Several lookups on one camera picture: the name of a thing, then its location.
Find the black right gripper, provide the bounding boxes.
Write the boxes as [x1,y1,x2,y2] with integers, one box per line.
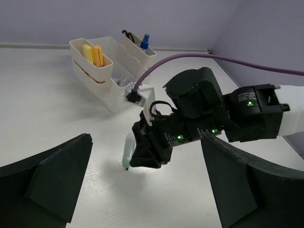
[130,114,221,169]

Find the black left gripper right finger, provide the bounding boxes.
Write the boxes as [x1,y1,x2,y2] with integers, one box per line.
[201,136,304,228]

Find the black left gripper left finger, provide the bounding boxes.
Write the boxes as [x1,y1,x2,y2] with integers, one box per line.
[0,133,93,228]

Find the green highlighter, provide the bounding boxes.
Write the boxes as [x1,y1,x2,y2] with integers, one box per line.
[122,132,136,171]

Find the clear blue spray bottle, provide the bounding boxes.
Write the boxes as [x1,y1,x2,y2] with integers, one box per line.
[140,34,150,51]

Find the orange highlighter cap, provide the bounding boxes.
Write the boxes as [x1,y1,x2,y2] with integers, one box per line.
[92,45,104,67]

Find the yellow highlighter cap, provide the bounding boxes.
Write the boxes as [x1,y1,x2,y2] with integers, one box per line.
[82,44,94,64]

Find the black handled scissors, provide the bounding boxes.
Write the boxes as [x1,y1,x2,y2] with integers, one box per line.
[122,29,136,44]

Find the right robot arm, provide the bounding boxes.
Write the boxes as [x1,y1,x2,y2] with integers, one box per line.
[130,67,304,169]

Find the paperclip jar near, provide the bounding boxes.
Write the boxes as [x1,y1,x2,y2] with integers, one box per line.
[112,75,133,87]

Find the white perforated basket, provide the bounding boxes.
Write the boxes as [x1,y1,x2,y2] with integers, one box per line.
[88,35,156,113]

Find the cream divided organizer far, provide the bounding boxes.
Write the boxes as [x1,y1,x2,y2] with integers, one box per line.
[120,32,157,69]

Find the cream divided side organizer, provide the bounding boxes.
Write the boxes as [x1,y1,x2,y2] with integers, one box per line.
[69,38,113,97]

